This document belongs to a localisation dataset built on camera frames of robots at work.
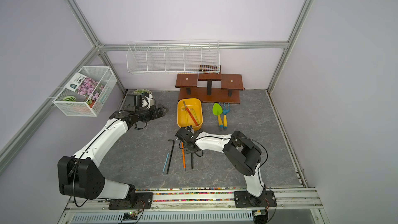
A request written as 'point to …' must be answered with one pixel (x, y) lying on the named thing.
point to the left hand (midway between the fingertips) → (162, 112)
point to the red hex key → (190, 114)
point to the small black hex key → (171, 155)
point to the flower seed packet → (85, 86)
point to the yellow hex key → (187, 116)
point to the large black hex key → (192, 166)
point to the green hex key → (197, 120)
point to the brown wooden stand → (227, 94)
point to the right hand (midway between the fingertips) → (189, 146)
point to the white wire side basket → (72, 103)
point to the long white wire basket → (168, 57)
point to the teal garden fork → (225, 111)
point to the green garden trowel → (217, 110)
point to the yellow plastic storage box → (195, 103)
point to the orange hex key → (183, 156)
